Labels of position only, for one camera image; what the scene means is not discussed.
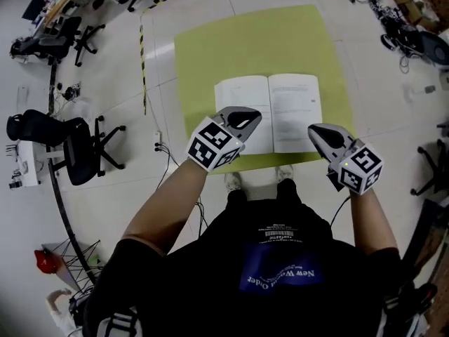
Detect black floor fan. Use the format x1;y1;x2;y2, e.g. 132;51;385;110
418;29;449;67

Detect red cap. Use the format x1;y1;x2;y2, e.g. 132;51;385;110
34;249;59;275

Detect cardboard box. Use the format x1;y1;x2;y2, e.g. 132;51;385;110
385;0;441;33

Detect yellow-green tablecloth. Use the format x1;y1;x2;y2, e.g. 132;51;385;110
173;4;356;173

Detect person's black trousers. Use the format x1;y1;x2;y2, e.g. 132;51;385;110
226;178;300;206

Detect black wire stand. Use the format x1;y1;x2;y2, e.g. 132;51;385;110
41;238;105;295

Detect black floor rail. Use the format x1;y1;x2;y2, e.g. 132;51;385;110
46;61;98;284

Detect person's black printed t-shirt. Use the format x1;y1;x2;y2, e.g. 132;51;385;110
82;198;403;337

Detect person's right shoe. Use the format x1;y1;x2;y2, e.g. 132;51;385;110
274;164;295;183

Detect person's shoe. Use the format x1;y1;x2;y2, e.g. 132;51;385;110
274;164;295;183
223;171;243;192

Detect person's right forearm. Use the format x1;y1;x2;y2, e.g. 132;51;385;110
348;187;400;256

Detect person's left shoe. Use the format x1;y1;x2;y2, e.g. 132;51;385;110
223;171;243;192

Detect low white table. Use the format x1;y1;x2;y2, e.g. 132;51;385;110
8;140;47;190

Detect person's left forearm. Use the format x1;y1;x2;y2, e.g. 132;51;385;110
120;159;208;258

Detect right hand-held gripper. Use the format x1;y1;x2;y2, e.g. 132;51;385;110
307;122;384;197

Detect white sheet of paper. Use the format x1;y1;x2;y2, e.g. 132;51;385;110
16;85;29;114

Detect yellow black floor tape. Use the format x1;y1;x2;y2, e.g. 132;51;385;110
139;0;221;116

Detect blue-covered book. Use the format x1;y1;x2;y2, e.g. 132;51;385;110
214;73;323;155

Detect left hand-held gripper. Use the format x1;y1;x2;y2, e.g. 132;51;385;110
185;105;263;173

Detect heap of cables and devices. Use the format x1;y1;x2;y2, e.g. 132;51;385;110
336;0;427;75

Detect small cluster of electronics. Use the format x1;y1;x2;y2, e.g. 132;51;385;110
55;81;83;102

